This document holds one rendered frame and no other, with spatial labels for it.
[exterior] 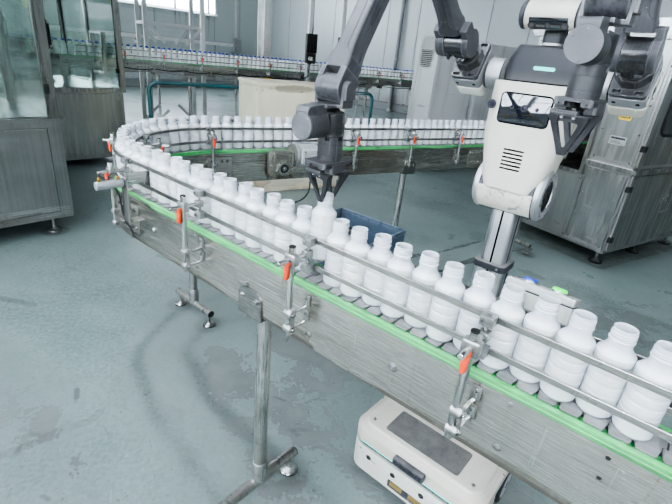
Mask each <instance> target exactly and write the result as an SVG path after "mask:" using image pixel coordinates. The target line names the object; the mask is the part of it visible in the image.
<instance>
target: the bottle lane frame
mask: <svg viewBox="0 0 672 504"><path fill-rule="evenodd" d="M129 199H130V200H131V203H132V204H134V205H136V206H138V209H139V216H140V217H141V218H143V219H144V220H143V221H140V231H141V235H139V234H137V233H136V232H134V234H135V237H134V238H135V239H137V240H138V241H140V242H142V243H143V244H145V245H146V246H148V247H150V248H151V249H153V250H154V251H156V252H158V253H159V254H161V255H162V256H164V257H166V258H167V259H169V260H170V261H172V262H174V263H175V264H177V265H178V266H180V267H181V268H182V266H181V264H182V262H183V255H182V254H181V249H182V230H181V223H180V224H178V223H177V218H176V214H175V213H173V211H169V210H167V208H163V207H161V205H158V204H156V203H155V202H152V201H150V200H149V199H146V198H144V197H143V196H140V195H138V194H136V193H134V192H132V191H130V190H129ZM134 234H133V236H134ZM187 237H188V249H190V250H192V249H196V248H198V247H200V243H199V238H200V237H201V238H203V239H204V248H201V249H200V250H201V251H203V252H204V261H201V262H200V263H198V264H195V265H192V268H191V269H190V270H189V273H191V274H193V275H194V276H196V277H197V278H199V279H201V280H202V281H204V282H205V283H207V284H209V285H210V286H212V287H213V288H215V289H217V290H218V291H220V292H221V293H223V294H225V295H226V296H228V297H229V298H231V299H233V300H234V301H236V302H237V303H238V290H239V287H240V286H241V285H242V284H244V285H245V286H247V287H249V288H250V289H252V290H254V291H256V292H257V293H259V294H260V297H261V299H262V318H263V319H264V320H266V321H268V322H269V323H271V324H272V325H274V326H276V327H277V328H279V329H280V330H282V331H283V329H282V327H283V325H284V323H285V316H284V315H283V311H284V309H285V308H286V292H287V280H284V279H283V268H281V267H277V266H276V265H275V263H271V262H269V261H267V260H266V258H261V257H259V256H257V253H256V254H253V253H251V252H250V251H248V249H244V248H242V247H240V246H239V245H236V244H234V243H232V242H231V240H230V241H228V240H226V239H224V238H223V236H222V237H220V236H218V235H216V234H215V232H214V233H212V232H210V231H208V230H207V229H205V228H203V227H201V226H200V225H197V224H195V223H193V221H192V222H191V221H189V220H187ZM200 250H197V251H194V252H192V254H191V256H190V263H193V262H196V261H199V260H200ZM306 279H307V278H306ZM306 279H302V278H300V277H298V276H297V275H296V273H294V287H293V302H292V309H294V310H296V309H298V308H300V307H302V306H304V297H305V294H307V295H309V296H311V299H310V307H308V306H307V307H306V308H305V309H306V310H307V311H309V322H307V321H306V322H305V323H303V324H302V325H300V326H298V327H296V329H295V332H294V333H293V334H291V335H290V336H292V337H293V338H295V339H296V340H298V341H300V342H301V343H303V344H304V345H306V346H308V347H309V348H311V349H312V350H314V351H316V352H317V353H319V354H320V355H322V356H323V357H325V358H327V359H328V360H330V361H331V362H333V363H335V364H336V365H338V366H339V367H341V368H343V369H344V370H346V371H347V372H349V373H351V374H352V375H354V376H355V377H357V378H359V379H360V380H362V381H363V382H365V383H367V384H368V385H370V386H371V387H373V388H375V389H376V390H378V391H379V392H381V393H383V394H384V395H386V396H387V397H389V398H391V399H392V400H394V401H395V402H397V403H398V404H400V405H402V406H403V407H405V408H406V409H408V410H410V411H411V412H413V413H414V414H416V415H418V416H419V417H421V418H422V419H424V420H426V421H427V422H429V423H430V424H432V425H434V426H435V427H437V428H438V429H440V430H442V431H443V432H445V431H444V428H445V425H446V423H447V420H448V417H449V409H450V407H451V405H452V401H453V397H454V393H455V390H456V386H457V382H458V378H459V374H460V372H459V365H460V360H459V359H458V358H457V355H456V356H453V355H451V354H449V353H447V352H445V351H443V350H442V347H443V345H442V346H440V347H436V346H434V345H432V344H430V343H428V342H426V341H425V339H426V338H427V337H425V338H423V339H420V338H418V337H416V336H414V335H412V334H410V331H411V329H410V330H408V331H404V330H402V329H400V328H398V327H396V326H395V323H396V322H394V323H392V324H391V323H389V322H387V321H385V320H383V319H381V318H380V317H381V316H382V315H383V314H382V315H380V316H375V315H373V314H371V313H369V312H367V309H368V308H366V309H361V308H359V307H357V306H355V305H354V302H352V303H349V302H347V301H345V300H344V299H342V298H341V296H342V295H341V296H336V295H334V294H332V293H330V292H329V290H330V289H329V290H324V289H322V288H320V287H318V284H312V283H310V282H308V281H306ZM477 365H478V362H477V363H476V364H474V365H472V366H471V369H470V373H469V377H468V380H467V384H466V388H465V392H464V395H463V399H462V403H461V406H464V405H465V404H466V403H467V402H468V401H469V400H470V399H471V398H472V397H470V396H471V392H472V388H473V385H474V384H476V385H477V386H479V387H481V388H483V390H482V393H481V397H480V400H479V401H477V400H476V401H474V402H473V404H474V405H476V406H478V407H477V411H476V414H475V418H474V419H473V418H470V419H469V420H467V421H466V422H465V424H464V425H463V426H462V427H461V431H462V433H461V435H460V436H456V437H455V438H454V437H453V436H452V437H453V438H454V439H456V440H458V441H459V442H461V443H462V444H464V445H465V446H467V447H469V448H470V449H472V450H473V451H475V452H477V453H478V454H480V455H481V456H483V457H485V458H486V459H488V460H489V461H491V462H493V463H494V464H496V465H497V466H499V467H501V468H502V469H504V470H505V471H507V472H509V473H510V474H512V475H513V476H515V477H517V478H518V479H520V480H521V481H523V482H525V483H526V484H528V485H529V486H531V487H533V488H534V489H536V490H537V491H539V492H540V493H542V494H544V495H545V496H547V497H548V498H550V499H552V500H553V501H555V502H556V503H558V504H672V467H670V466H669V465H667V464H665V463H663V460H662V456H660V455H659V456H658V457H657V459H655V458H653V457H651V456H649V455H647V454H645V453H643V452H641V451H639V450H637V449H635V447H634V442H633V441H631V442H630V444H625V443H624V442H622V441H620V440H618V439H616V438H614V437H612V436H610V435H609V434H608V429H607V428H605V429H604V430H603V431H600V430H598V429H596V428H594V427H592V426H590V425H588V424H586V423H584V422H583V416H582V415H581V416H580V417H579V418H575V417H573V416H571V415H569V414H567V413H565V412H563V411H561V410H560V409H559V408H560V405H559V403H558V404H557V405H556V406H555V407H553V406H551V405H549V404H547V403H545V402H543V401H541V400H539V399H538V398H537V396H538V394H537V392H536V393H535V394H534V395H530V394H528V393H526V392H524V391H522V390H520V389H518V388H516V385H517V383H516V382H515V383H513V384H512V385H510V384H508V383H506V382H504V381H502V380H500V379H498V378H496V375H497V372H495V373H494V374H492V375H490V374H488V373H486V372H484V371H483V370H481V369H479V368H477Z"/></svg>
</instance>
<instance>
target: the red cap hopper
mask: <svg viewBox="0 0 672 504"><path fill-rule="evenodd" d="M133 2H134V14H135V27H136V40H137V49H139V45H140V46H142V41H141V28H142V29H143V35H144V49H145V46H148V50H150V46H149V37H150V38H151V39H152V40H153V41H154V42H156V41H157V40H156V39H155V38H154V37H153V36H152V34H151V33H150V32H149V31H148V27H149V28H150V29H151V30H152V31H153V32H154V33H155V34H156V36H157V37H158V38H159V39H160V40H161V41H162V42H163V43H164V44H165V43H166V41H165V40H164V39H163V37H162V36H161V35H160V34H159V33H158V32H157V31H156V30H155V29H154V28H153V27H152V25H154V26H163V27H171V28H180V29H187V30H186V31H185V32H184V33H183V34H182V35H181V36H180V37H179V38H178V39H177V40H176V41H175V43H176V45H177V44H178V43H179V42H180V41H181V40H182V39H183V38H184V37H185V36H186V35H187V34H188V33H189V36H190V39H189V40H188V41H187V42H186V43H185V44H186V45H187V46H188V45H189V44H190V50H191V53H192V54H193V50H195V43H194V39H195V38H196V37H197V36H198V35H199V34H200V50H201V54H202V55H203V51H206V47H205V3H204V0H199V12H200V27H196V26H194V11H193V0H188V7H189V26H188V25H179V24H171V23H163V22H154V21H148V17H147V2H146V0H141V8H142V20H140V15H139V1H138V0H133ZM142 24H143V25H142ZM140 27H141V28H140ZM194 30H198V31H197V32H196V33H195V34H194ZM146 76H147V87H148V85H149V83H150V82H152V75H151V72H146ZM139 77H140V90H141V103H142V115H143V119H145V120H149V114H148V115H147V108H146V94H145V81H144V72H139ZM151 95H152V109H153V118H154V112H155V111H156V110H157V109H158V108H159V107H160V106H161V105H160V104H158V105H157V106H156V107H155V108H154V104H153V89H151ZM178 107H179V108H180V109H181V110H182V111H183V112H184V113H185V114H186V115H187V116H188V117H189V113H188V112H189V111H188V112H187V111H186V110H185V109H184V108H183V107H182V106H181V105H180V104H179V105H178ZM192 114H193V116H197V106H196V87H192ZM202 115H205V116H207V91H206V87H202Z"/></svg>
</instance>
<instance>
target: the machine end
mask: <svg viewBox="0 0 672 504"><path fill-rule="evenodd" d="M659 26H670V28H669V31H668V35H667V38H666V42H665V47H664V50H663V53H662V54H663V66H662V75H661V80H660V83H659V85H658V87H657V89H656V92H655V94H654V96H653V99H652V101H651V103H650V105H649V107H648V109H647V111H646V113H645V115H644V116H643V117H641V118H635V117H627V116H620V115H613V114H609V113H608V103H606V105H605V108H604V109H603V112H604V115H603V118H602V119H601V121H600V122H599V123H598V124H597V125H596V126H595V128H594V129H593V130H592V131H591V132H590V133H589V134H588V135H590V137H589V138H585V139H584V140H588V143H587V146H586V149H585V152H584V155H583V159H582V161H579V162H563V163H560V165H559V167H558V169H557V171H556V174H557V186H556V190H555V193H554V197H553V199H552V202H551V205H550V206H549V209H548V210H547V212H546V214H545V215H544V217H543V218H542V219H540V220H538V221H533V220H529V219H525V218H522V222H524V223H526V224H529V225H531V226H534V227H536V228H539V229H541V230H544V231H546V232H549V233H551V234H554V235H556V236H559V237H561V238H563V239H566V240H568V241H570V242H573V243H575V244H578V245H580V246H583V247H585V248H588V249H590V250H593V251H595V253H596V254H595V256H594V257H589V258H588V259H587V260H588V261H589V262H591V263H594V264H602V261H601V260H599V259H598V255H599V254H605V253H609V252H613V251H616V250H620V249H624V248H625V251H627V252H629V253H632V254H638V253H639V251H638V250H636V249H635V246H636V245H640V244H644V243H648V242H652V241H656V240H657V242H658V243H660V244H663V245H670V244H671V243H670V242H668V241H667V238H668V237H671V236H672V18H660V24H659ZM660 239H662V240H660ZM628 247H631V248H628Z"/></svg>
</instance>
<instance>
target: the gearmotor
mask: <svg viewBox="0 0 672 504"><path fill-rule="evenodd" d="M317 147H318V143H291V144H289V145H288V147H287V149H274V150H270V151H268V158H267V176H268V180H272V179H273V178H274V180H276V179H292V178H293V168H294V167H298V166H307V165H305V164H304V160H305V158H310V157H315V156H317ZM310 186H311V182H310V180H309V189H308V192H307V194H306V195H305V196H304V197H303V198H302V199H300V200H298V201H295V202H294V203H297V202H300V201H301V200H303V199H304V198H305V197H306V196H307V195H308V193H309V191H310Z"/></svg>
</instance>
